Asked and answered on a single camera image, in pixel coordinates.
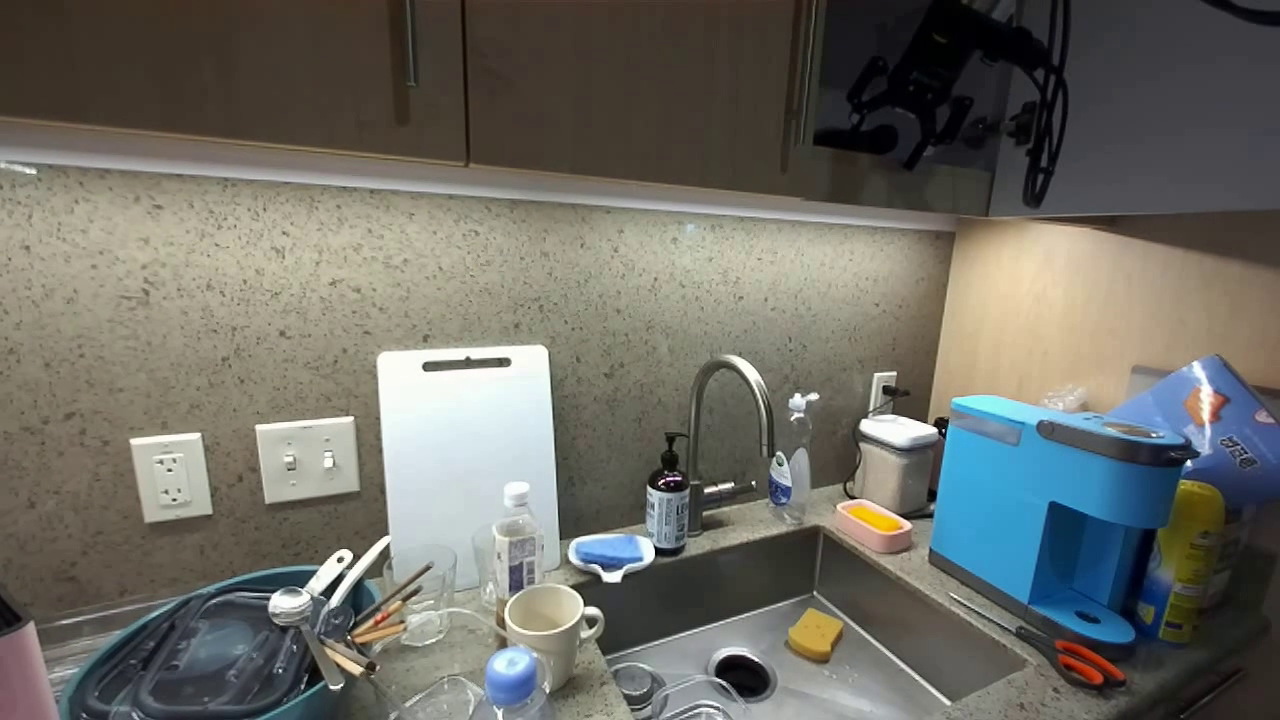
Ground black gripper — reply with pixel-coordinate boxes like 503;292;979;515
811;0;1033;173

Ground dark cabinet door hinge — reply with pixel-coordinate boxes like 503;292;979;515
993;102;1045;151

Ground grey open cabinet door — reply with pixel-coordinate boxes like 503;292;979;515
993;0;1280;220

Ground wood cabinet door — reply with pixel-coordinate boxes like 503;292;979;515
0;0;468;168
462;0;819;201

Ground clear spray bottle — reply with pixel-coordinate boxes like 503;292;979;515
763;387;825;528

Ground under-cabinet light strip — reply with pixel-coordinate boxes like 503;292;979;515
0;114;961;236

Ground dark soap pump bottle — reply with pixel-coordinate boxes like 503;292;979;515
641;430;696;560

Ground yellow plastic bottle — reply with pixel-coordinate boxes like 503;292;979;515
1131;478;1232;647

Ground small clear white-capped bottle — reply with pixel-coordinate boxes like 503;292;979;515
484;478;543;607

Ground water bottle with blue cap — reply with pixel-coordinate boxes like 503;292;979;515
482;645;550;720

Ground white outlet with plug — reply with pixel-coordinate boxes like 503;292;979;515
863;367;905;420

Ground steel gooseneck faucet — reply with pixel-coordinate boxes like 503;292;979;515
685;348;780;535

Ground flat yellow sponge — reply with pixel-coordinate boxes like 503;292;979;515
846;500;909;535

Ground blue coffee maker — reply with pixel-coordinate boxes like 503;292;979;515
924;387;1200;655

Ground pink sponge tray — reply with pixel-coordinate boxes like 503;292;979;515
831;498;921;560

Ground blue printed bag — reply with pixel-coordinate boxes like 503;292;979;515
1109;354;1280;539

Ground thick yellow sponge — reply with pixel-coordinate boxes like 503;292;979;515
780;606;851;670

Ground white sponge dish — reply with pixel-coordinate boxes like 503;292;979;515
564;528;661;589

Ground stainless steel sink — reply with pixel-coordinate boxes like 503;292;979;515
585;524;1033;720

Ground white cutting board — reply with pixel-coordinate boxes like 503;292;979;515
374;339;564;592

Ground cream ceramic mug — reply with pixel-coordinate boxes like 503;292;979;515
495;582;608;696

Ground clear drinking glass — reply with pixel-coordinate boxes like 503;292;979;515
395;548;464;651

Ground wooden chopstick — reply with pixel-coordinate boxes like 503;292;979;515
349;560;440;637
349;583;428;651

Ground white serving spoon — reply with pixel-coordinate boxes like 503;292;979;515
317;533;395;626

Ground clear food container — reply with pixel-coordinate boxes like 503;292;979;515
381;606;512;720

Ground white ladle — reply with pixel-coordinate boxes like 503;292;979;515
265;545;359;633

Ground black food container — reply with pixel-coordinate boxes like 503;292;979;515
137;592;320;720

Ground teal dish bin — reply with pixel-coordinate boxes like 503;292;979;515
59;565;390;720

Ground pink knife block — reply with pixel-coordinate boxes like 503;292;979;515
0;589;64;720

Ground metal cabinet door handle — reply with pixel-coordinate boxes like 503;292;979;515
780;0;825;140
393;0;428;129

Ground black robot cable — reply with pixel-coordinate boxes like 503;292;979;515
1004;0;1081;214

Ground orange-handled scissors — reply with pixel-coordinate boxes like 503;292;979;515
949;589;1131;696

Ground white light switch plate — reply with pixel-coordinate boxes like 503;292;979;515
254;413;366;514

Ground white duplex wall outlet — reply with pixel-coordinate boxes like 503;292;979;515
124;430;219;528

